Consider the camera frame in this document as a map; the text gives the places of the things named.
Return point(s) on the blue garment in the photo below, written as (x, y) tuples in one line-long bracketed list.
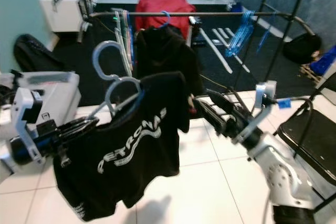
[(325, 60)]

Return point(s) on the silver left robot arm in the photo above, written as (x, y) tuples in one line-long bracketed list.
[(5, 166)]

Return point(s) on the flat grey pad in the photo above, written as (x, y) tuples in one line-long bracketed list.
[(44, 77)]

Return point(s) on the red cloth cover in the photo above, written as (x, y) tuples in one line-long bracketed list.
[(163, 3)]

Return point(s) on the white drawer cabinet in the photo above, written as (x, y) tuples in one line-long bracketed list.
[(328, 90)]

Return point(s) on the bundle of pastel hangers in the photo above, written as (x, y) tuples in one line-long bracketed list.
[(126, 45)]

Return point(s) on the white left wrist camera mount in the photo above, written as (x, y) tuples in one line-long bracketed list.
[(26, 103)]

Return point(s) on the black carpet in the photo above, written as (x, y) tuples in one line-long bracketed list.
[(76, 56)]

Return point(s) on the black metal clothes rack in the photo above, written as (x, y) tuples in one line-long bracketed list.
[(210, 13)]

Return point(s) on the black t-shirt white print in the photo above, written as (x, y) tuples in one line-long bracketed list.
[(136, 150)]

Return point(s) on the round black bag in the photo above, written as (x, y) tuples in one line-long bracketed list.
[(302, 48)]

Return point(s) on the white shelf unit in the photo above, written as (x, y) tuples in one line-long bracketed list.
[(60, 17)]

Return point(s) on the blue plastic hanger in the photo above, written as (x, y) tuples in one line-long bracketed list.
[(266, 27), (169, 20)]

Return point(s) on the black backpack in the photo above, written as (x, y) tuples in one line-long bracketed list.
[(34, 56)]

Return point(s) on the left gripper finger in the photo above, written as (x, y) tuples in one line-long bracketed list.
[(83, 134), (84, 123)]

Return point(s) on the grey plastic hanger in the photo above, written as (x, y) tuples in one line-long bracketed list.
[(96, 57)]

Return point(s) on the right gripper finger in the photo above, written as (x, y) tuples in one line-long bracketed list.
[(219, 100), (210, 112)]

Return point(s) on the black metal chair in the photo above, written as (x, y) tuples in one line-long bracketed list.
[(310, 140)]

